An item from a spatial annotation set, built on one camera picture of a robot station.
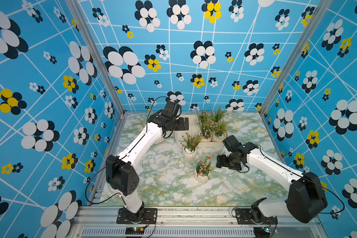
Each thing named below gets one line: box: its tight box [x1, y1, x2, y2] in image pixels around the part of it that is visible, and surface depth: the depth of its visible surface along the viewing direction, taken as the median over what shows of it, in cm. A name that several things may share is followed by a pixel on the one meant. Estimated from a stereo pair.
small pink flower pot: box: [196, 109, 215, 124], surface depth 104 cm
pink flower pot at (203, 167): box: [194, 155, 213, 183], surface depth 81 cm
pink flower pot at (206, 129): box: [196, 121, 216, 142], surface depth 93 cm
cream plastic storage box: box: [175, 114, 229, 144], surface depth 98 cm
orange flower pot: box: [208, 105, 229, 123], surface depth 104 cm
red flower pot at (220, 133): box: [212, 121, 228, 143], surface depth 98 cm
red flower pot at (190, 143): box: [180, 131, 202, 162], surface depth 91 cm
